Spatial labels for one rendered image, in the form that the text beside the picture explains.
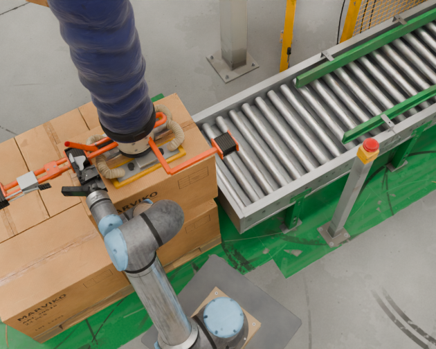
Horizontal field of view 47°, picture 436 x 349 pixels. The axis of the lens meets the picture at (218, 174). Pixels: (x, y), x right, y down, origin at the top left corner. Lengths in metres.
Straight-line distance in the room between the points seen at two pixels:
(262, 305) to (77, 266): 0.97
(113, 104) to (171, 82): 2.02
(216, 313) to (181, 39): 2.65
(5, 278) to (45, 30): 2.33
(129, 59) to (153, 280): 0.71
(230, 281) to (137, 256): 0.89
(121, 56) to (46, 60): 2.59
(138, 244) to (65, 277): 1.23
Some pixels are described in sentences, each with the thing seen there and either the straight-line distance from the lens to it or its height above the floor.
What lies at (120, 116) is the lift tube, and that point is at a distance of 1.90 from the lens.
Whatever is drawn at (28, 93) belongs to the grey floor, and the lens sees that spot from 4.07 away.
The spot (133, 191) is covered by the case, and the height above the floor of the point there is 1.07.
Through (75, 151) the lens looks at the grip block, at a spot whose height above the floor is 1.22.
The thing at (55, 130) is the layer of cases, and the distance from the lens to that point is 3.09.
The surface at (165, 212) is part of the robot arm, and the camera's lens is 1.49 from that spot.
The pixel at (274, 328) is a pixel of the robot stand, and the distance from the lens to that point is 2.25.
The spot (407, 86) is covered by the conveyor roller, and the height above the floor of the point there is 0.55.
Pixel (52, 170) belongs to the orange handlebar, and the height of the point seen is 1.22.
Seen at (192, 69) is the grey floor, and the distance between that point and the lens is 3.90.
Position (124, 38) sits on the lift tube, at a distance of 1.62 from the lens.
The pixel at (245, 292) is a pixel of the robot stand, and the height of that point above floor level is 0.75.
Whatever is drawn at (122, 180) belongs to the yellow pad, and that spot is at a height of 1.09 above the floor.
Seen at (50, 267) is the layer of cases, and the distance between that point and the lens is 2.71.
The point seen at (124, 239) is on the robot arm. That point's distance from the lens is 1.46.
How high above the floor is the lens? 2.95
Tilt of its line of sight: 61 degrees down
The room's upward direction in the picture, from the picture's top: 5 degrees counter-clockwise
